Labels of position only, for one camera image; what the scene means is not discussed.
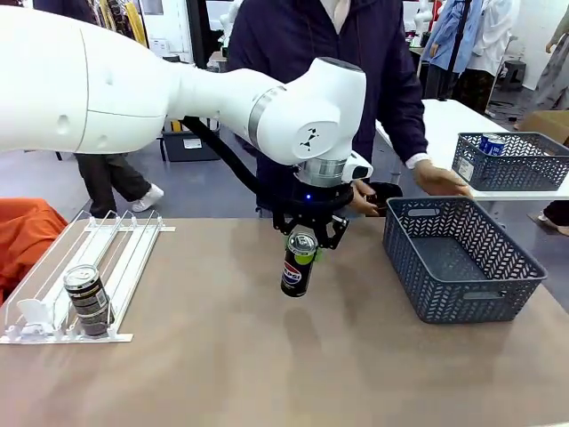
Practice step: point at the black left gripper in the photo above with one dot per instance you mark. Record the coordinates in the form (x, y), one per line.
(309, 215)

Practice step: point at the black Pepsi can green band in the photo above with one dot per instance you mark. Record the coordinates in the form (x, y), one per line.
(295, 276)

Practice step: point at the black pouch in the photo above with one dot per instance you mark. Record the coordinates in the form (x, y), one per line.
(389, 193)

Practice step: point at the blue Pepsi can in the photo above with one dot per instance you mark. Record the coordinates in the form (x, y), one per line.
(491, 144)

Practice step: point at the navy sleeved left forearm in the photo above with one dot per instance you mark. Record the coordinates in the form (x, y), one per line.
(404, 133)

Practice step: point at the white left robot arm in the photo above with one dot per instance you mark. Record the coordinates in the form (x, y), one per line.
(133, 89)

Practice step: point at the person's right hand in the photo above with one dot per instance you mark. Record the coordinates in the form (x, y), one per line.
(364, 198)

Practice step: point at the person's left hand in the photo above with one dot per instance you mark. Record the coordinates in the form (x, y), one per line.
(440, 180)

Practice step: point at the grey bin with fabric rolls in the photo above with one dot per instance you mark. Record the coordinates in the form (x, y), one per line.
(186, 147)

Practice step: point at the large grey-blue plastic basket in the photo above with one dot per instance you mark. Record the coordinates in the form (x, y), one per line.
(453, 267)

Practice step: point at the white table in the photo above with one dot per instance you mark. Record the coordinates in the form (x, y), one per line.
(444, 133)

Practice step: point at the person in navy jacket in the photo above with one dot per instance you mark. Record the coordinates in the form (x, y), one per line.
(289, 40)

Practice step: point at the walking person white shoes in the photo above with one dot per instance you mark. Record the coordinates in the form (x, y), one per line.
(111, 178)

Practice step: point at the grey-blue plastic basket with label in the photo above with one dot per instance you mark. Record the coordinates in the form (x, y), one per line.
(511, 166)

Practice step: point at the mannequin with blue shirt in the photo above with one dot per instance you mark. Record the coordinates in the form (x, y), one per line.
(444, 40)

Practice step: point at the black can grey print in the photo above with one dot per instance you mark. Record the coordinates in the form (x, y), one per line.
(89, 298)

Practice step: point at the black stand pole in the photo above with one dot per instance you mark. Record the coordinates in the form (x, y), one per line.
(458, 40)

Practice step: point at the seated person dark trousers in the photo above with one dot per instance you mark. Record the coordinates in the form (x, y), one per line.
(559, 213)

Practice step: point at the grey plastic stool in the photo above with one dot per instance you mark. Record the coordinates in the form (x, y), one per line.
(515, 75)

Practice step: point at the cardboard box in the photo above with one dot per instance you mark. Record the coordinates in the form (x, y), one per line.
(549, 124)

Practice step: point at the mannequin with white shirt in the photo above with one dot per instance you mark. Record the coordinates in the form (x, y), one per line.
(495, 40)

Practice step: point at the clothes rack with colourful garments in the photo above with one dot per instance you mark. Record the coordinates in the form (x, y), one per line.
(129, 18)

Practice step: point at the orange cloth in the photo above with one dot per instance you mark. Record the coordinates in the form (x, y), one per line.
(26, 231)

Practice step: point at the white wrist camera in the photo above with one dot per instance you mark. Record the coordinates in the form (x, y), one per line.
(360, 168)

